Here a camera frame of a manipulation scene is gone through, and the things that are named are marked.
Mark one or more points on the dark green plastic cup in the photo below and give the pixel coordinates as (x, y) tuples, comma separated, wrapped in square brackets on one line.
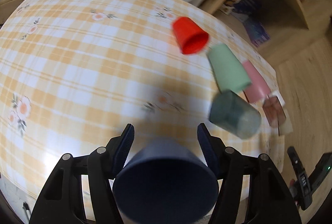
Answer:
[(233, 114)]

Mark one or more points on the purple box on lower shelf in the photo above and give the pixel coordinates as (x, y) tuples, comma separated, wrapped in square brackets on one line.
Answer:
[(256, 32)]

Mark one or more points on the light green plastic cup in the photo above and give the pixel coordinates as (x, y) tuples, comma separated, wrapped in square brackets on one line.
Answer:
[(228, 71)]

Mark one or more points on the rose gold and white cup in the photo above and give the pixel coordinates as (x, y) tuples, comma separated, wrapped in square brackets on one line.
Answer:
[(274, 111)]

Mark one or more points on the beige plastic cup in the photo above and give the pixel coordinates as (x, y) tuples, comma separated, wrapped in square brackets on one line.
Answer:
[(285, 128)]

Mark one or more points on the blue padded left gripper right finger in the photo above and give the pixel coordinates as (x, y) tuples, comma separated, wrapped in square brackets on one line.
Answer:
[(209, 148)]

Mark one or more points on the illustrated box on lower shelf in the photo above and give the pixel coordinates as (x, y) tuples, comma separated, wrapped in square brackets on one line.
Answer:
[(240, 9)]

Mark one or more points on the yellow plaid floral tablecloth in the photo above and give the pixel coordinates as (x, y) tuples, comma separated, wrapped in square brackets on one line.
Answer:
[(74, 73)]

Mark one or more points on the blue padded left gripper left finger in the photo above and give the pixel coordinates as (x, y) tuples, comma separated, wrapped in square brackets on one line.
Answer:
[(123, 146)]

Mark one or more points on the pink plastic cup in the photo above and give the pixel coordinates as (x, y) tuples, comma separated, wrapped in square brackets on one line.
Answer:
[(258, 89)]

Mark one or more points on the blue plastic cup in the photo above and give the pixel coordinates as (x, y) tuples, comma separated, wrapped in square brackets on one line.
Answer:
[(165, 183)]

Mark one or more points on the red plastic cup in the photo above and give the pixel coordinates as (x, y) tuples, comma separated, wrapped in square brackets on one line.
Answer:
[(191, 38)]

